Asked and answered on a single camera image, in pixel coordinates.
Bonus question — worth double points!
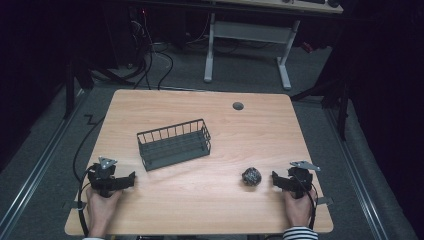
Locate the dark ball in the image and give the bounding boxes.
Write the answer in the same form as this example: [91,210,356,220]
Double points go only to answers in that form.
[241,166,262,187]

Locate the person's right hand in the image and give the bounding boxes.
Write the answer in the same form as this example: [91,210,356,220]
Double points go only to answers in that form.
[283,188,318,230]

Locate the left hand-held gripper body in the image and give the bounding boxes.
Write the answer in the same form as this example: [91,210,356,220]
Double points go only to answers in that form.
[86,156,118,198]

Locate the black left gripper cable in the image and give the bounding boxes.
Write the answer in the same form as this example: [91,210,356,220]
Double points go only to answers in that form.
[72,114,105,238]

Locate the dark computer tower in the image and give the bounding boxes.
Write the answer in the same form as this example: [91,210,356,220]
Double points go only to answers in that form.
[128,5,153,46]

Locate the white-legged background desk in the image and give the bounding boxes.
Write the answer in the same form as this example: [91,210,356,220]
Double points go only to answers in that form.
[202,0,344,92]

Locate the metal floor rail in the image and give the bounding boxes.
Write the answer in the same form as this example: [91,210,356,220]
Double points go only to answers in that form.
[323,107,390,240]
[0,88,88,236]

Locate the black metal stand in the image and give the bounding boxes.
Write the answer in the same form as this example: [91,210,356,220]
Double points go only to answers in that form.
[289,74,352,142]
[62,54,136,120]

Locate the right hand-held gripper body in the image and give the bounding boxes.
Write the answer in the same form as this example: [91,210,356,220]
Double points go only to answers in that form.
[287,160,322,200]

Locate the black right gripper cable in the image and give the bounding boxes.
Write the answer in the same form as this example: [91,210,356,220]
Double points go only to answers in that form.
[293,174,318,232]

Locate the black wire basket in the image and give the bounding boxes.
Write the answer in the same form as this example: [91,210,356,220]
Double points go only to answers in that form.
[136,118,213,172]

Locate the person's left hand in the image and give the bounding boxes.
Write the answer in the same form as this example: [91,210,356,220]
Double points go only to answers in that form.
[85,187,123,235]

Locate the black floor cables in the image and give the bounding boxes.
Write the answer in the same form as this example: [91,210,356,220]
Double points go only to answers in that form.
[128,19,175,92]

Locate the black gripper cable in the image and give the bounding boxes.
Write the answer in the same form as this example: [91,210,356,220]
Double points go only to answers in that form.
[72,114,105,238]
[293,174,318,232]

